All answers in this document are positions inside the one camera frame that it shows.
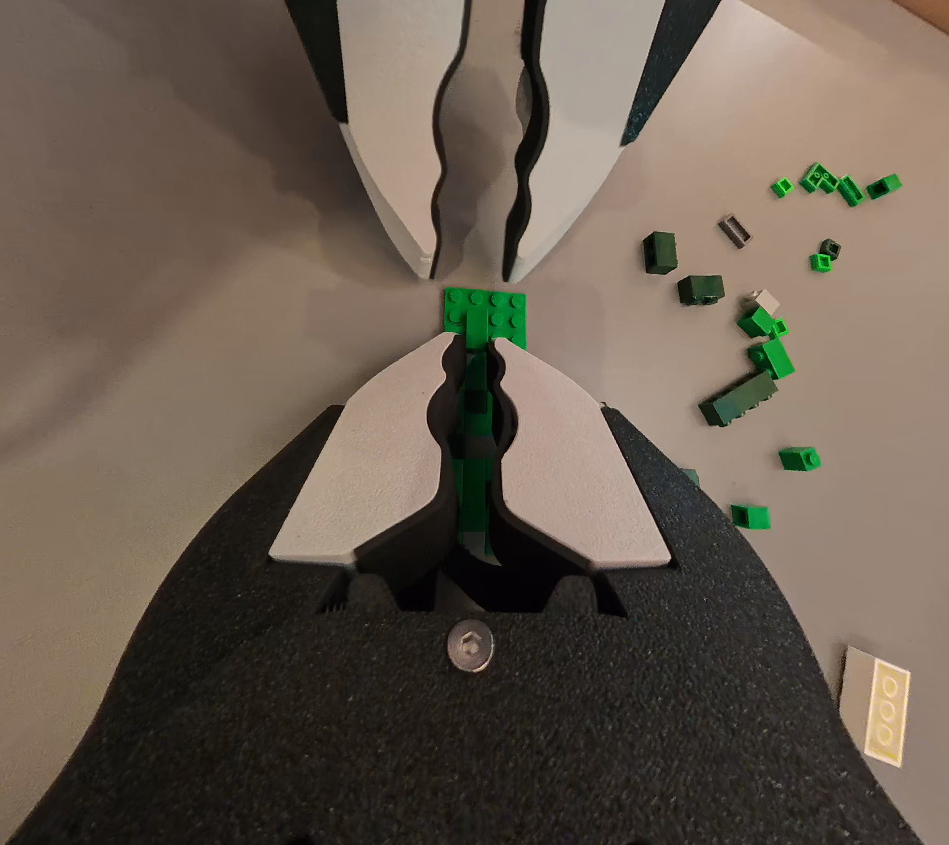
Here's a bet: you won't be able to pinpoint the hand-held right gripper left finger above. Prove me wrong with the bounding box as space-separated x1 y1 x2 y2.
267 331 467 568

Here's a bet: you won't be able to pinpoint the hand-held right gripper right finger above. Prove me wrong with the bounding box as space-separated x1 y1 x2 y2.
485 337 673 570

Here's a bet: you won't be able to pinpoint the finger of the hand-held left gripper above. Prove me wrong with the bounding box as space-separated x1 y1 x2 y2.
501 0 688 283
325 0 475 281

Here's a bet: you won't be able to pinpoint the green mosaic brick plate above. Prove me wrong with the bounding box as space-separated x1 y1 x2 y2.
443 288 529 568

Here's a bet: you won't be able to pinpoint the scattered loose small bricks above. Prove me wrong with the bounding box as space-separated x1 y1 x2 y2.
641 162 904 531

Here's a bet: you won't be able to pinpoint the cream brick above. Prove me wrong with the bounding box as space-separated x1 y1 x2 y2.
838 645 911 768

